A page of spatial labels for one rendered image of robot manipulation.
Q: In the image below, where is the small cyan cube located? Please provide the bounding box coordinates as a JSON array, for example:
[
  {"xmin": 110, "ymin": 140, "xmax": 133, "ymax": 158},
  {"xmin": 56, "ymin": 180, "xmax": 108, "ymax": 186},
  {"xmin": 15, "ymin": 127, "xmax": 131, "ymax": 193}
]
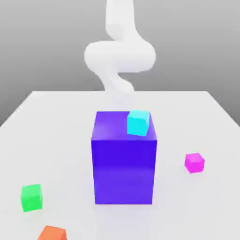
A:
[{"xmin": 127, "ymin": 110, "xmax": 150, "ymax": 137}]

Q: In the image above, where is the large purple box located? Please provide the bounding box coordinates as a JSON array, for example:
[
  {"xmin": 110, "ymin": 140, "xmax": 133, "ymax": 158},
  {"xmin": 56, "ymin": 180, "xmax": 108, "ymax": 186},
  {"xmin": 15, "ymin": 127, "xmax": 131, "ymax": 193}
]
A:
[{"xmin": 90, "ymin": 111, "xmax": 158, "ymax": 205}]

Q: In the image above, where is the small green cube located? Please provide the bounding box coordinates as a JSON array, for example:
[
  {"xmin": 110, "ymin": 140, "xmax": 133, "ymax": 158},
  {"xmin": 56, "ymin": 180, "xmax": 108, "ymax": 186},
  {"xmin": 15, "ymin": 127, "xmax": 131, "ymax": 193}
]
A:
[{"xmin": 20, "ymin": 183, "xmax": 43, "ymax": 213}]

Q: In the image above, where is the small orange cube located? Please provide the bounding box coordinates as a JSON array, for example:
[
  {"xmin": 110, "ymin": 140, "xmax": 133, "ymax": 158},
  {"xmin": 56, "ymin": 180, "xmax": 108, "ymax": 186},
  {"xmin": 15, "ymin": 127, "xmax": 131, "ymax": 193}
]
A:
[{"xmin": 37, "ymin": 225, "xmax": 68, "ymax": 240}]

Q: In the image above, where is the small magenta cube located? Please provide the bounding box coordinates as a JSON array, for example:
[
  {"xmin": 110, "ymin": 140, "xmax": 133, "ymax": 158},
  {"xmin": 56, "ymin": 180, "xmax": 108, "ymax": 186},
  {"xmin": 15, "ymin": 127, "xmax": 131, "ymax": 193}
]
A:
[{"xmin": 184, "ymin": 152, "xmax": 205, "ymax": 174}]

